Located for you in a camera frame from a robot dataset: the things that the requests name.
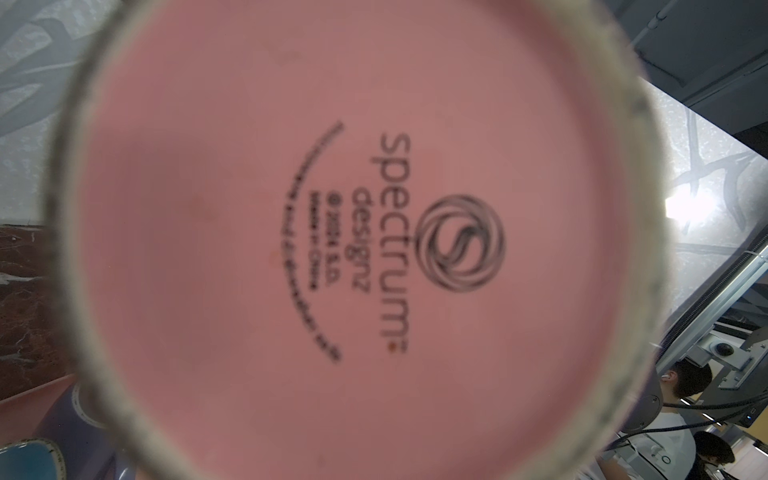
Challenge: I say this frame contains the pink mug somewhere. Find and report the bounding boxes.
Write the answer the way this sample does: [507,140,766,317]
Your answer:
[45,1,666,479]

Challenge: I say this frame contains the pink plastic tray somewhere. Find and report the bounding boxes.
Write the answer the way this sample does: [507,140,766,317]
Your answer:
[0,375,75,445]

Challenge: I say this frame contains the purple mug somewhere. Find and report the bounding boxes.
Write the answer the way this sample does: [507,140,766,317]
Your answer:
[34,383,139,479]

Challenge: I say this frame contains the blue mug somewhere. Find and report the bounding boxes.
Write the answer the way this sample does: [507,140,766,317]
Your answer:
[1,439,66,480]

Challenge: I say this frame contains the person with dark hair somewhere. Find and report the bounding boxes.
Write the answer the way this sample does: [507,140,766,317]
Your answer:
[590,360,713,479]

